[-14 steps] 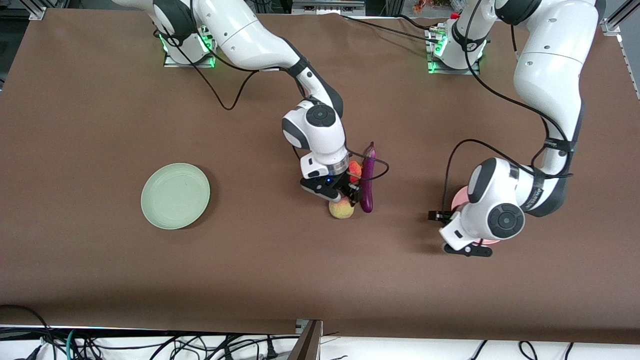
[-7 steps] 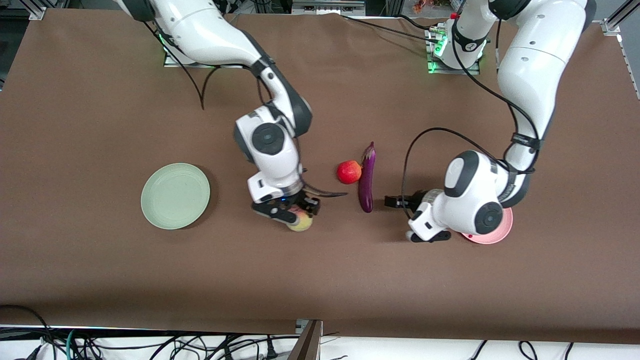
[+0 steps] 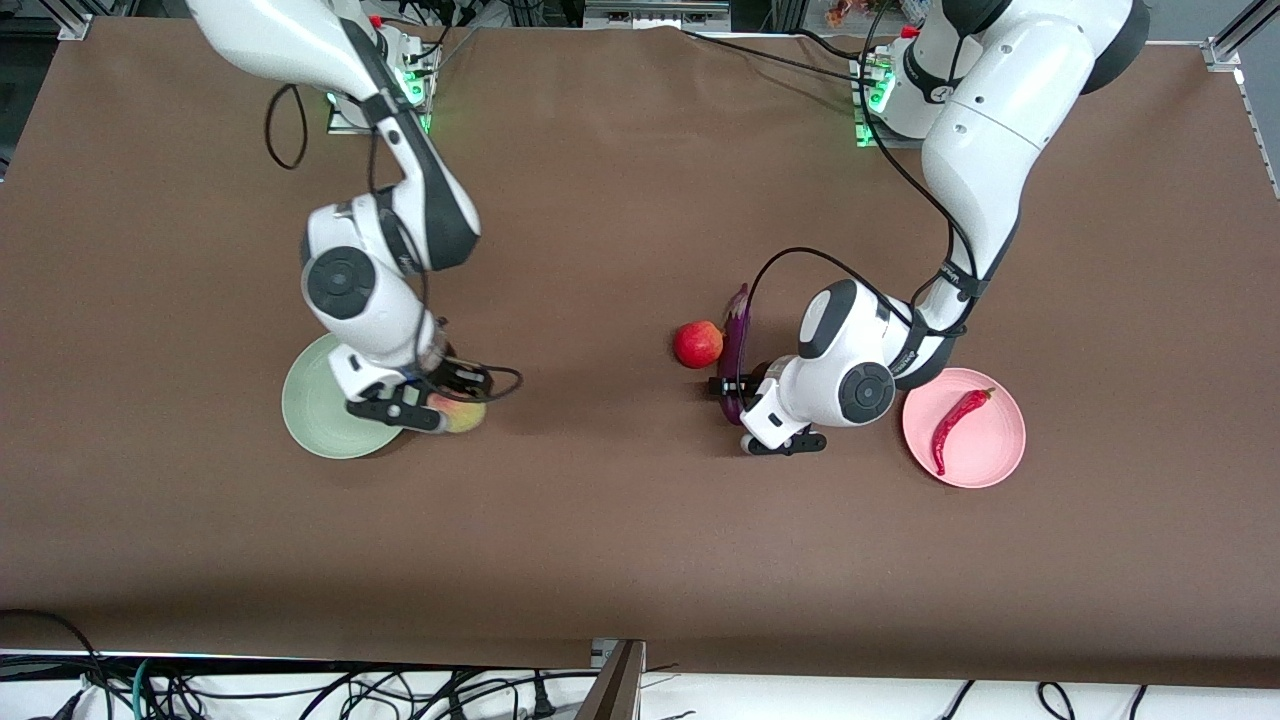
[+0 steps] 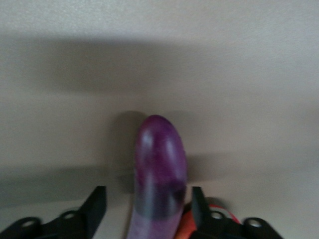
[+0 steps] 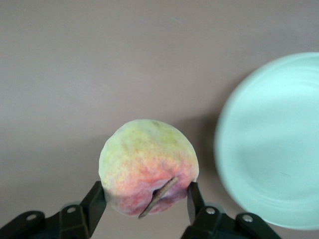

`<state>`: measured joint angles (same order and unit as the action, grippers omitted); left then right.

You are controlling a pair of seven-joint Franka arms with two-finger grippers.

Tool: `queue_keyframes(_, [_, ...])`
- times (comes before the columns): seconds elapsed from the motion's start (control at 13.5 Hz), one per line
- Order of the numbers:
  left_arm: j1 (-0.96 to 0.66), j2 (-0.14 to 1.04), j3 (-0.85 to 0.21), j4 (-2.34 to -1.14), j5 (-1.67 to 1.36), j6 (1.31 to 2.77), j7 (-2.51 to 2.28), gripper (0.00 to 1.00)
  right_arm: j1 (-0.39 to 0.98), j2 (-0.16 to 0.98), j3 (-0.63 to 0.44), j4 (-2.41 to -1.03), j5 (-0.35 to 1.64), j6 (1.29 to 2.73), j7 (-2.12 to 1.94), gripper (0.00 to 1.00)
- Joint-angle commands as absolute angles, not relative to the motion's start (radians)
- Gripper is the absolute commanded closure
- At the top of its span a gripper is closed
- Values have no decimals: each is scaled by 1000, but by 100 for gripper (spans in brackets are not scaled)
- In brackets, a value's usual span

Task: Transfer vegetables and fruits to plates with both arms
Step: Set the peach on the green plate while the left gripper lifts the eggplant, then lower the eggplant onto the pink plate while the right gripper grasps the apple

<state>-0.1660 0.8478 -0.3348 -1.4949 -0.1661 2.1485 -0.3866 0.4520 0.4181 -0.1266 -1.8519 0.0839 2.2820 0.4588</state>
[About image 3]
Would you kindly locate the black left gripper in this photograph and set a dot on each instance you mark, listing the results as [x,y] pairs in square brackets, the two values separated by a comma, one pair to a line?
[757,376]

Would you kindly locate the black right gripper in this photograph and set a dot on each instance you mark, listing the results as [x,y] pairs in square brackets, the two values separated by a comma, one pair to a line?
[455,377]

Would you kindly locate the green pink peach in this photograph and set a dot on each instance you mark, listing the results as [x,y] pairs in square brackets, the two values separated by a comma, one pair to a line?
[465,415]

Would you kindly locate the red yellow apple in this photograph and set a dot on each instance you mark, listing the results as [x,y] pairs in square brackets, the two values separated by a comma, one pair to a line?
[698,344]

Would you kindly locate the purple eggplant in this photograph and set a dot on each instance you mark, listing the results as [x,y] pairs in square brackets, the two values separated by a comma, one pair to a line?
[738,330]

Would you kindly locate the red chili pepper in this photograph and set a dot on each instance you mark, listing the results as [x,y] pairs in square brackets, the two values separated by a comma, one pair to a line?
[950,425]

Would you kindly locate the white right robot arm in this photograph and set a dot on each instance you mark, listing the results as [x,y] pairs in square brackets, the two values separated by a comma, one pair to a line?
[370,290]

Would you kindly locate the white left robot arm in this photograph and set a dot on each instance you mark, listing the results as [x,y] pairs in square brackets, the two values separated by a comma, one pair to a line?
[1000,130]

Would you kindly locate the pale green round plate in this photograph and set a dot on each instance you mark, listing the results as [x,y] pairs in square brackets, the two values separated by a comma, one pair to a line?
[310,410]

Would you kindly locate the brown table cover cloth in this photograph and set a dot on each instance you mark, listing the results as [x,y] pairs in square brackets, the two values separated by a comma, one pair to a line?
[600,500]

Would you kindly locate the pink round plate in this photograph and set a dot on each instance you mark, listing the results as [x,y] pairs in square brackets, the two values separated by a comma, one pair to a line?
[985,445]

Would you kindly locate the grey device box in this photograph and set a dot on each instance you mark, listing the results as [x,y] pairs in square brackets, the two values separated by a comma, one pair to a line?
[650,14]

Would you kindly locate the orange red object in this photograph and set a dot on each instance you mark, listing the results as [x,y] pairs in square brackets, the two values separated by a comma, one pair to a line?
[845,12]

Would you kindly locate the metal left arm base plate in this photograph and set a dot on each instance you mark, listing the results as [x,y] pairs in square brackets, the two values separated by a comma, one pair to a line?
[875,140]

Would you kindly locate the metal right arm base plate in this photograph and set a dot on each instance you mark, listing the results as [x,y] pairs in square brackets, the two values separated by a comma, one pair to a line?
[338,122]

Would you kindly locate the grey metal bracket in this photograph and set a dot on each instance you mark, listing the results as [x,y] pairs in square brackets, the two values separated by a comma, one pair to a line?
[600,655]

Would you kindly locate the short aluminium frame profile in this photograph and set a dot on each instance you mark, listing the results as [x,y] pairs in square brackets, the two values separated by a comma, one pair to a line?
[75,22]

